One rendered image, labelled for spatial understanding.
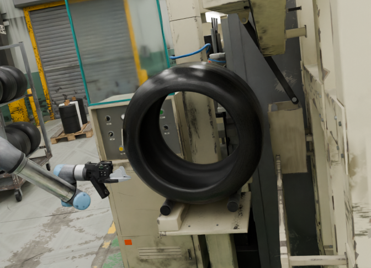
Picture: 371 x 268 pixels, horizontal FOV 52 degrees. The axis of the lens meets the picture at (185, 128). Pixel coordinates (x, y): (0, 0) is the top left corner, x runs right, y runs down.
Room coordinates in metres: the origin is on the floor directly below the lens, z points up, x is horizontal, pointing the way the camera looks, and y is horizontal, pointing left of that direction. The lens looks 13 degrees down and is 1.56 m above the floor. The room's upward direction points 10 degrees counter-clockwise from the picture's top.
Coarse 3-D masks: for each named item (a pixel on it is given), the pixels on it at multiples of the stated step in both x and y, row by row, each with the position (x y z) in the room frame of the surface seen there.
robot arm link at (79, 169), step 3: (78, 165) 1.66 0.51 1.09; (81, 165) 1.66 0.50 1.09; (75, 168) 1.65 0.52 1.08; (78, 168) 1.64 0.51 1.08; (81, 168) 1.64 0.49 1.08; (75, 171) 1.64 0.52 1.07; (78, 171) 1.63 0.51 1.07; (81, 171) 1.63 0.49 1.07; (75, 174) 1.63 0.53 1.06; (78, 174) 1.63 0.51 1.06; (81, 174) 1.62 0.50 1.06; (75, 177) 1.63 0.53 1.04; (78, 177) 1.63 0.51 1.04; (81, 177) 1.63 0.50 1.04; (78, 180) 1.64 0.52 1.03; (81, 180) 1.64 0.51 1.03; (84, 180) 1.64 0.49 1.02
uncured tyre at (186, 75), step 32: (192, 64) 1.49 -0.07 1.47; (160, 96) 1.42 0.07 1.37; (224, 96) 1.37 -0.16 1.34; (128, 128) 1.47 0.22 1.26; (256, 128) 1.37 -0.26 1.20; (160, 160) 1.71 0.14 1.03; (224, 160) 1.66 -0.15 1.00; (256, 160) 1.38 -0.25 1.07; (160, 192) 1.46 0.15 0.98; (192, 192) 1.41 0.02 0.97; (224, 192) 1.39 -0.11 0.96
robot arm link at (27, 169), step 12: (0, 144) 1.42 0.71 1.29; (0, 156) 1.39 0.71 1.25; (12, 156) 1.41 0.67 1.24; (24, 156) 1.44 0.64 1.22; (0, 168) 1.40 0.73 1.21; (12, 168) 1.40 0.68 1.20; (24, 168) 1.43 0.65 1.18; (36, 168) 1.46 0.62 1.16; (36, 180) 1.45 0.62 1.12; (48, 180) 1.47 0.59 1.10; (60, 180) 1.51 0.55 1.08; (60, 192) 1.49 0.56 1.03; (72, 192) 1.52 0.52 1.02; (84, 192) 1.56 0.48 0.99; (72, 204) 1.53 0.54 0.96; (84, 204) 1.52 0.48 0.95
